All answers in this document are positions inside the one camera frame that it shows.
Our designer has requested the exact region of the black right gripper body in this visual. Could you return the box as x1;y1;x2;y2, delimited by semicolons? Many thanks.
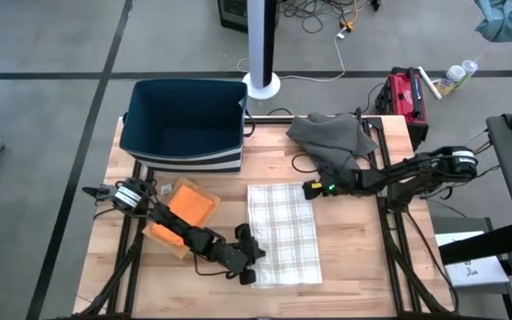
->
302;171;359;201

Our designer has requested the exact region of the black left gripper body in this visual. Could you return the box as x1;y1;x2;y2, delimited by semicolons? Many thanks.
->
227;242;266;273

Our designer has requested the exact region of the white towel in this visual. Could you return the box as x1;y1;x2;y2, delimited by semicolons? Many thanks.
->
246;181;324;290

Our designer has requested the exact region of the grey towel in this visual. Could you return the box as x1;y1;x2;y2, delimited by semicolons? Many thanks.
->
285;111;380;183

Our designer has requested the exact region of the orange towel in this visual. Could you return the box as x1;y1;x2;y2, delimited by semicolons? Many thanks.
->
151;184;215;248

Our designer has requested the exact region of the tan waffle towel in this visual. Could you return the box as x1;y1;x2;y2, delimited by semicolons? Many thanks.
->
141;177;221;261

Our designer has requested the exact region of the navy white striped fabric bin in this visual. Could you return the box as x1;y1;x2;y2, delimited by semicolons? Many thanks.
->
119;78;249;174

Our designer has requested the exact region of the red black tool bag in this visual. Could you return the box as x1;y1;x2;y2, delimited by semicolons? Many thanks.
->
374;66;430;150

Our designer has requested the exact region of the white black tower fan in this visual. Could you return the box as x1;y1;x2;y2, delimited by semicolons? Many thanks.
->
243;0;282;101

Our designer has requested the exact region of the white tube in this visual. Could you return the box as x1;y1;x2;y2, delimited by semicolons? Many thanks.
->
417;65;443;101

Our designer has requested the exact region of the wipes canister yellow label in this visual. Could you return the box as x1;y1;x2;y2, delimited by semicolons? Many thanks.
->
436;65;467;97

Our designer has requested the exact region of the white printed sheet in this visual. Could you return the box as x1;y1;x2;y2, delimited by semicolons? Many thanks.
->
434;230;511;288

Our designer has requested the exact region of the black equipment box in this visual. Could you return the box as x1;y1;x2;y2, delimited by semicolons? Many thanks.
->
218;0;251;34

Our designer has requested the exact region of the wipes canister green label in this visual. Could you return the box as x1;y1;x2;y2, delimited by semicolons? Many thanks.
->
453;60;479;92

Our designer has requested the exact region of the teal patterned cloth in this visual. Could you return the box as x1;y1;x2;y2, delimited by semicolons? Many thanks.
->
474;0;512;44

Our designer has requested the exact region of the white floor cable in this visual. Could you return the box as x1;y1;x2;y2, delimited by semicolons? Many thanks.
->
236;26;348;84

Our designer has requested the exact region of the black wire bundle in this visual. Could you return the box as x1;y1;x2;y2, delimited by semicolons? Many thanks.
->
442;128;502;202

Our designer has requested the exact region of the black floor cable tangle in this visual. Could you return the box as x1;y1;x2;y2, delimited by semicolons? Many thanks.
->
277;0;384;35

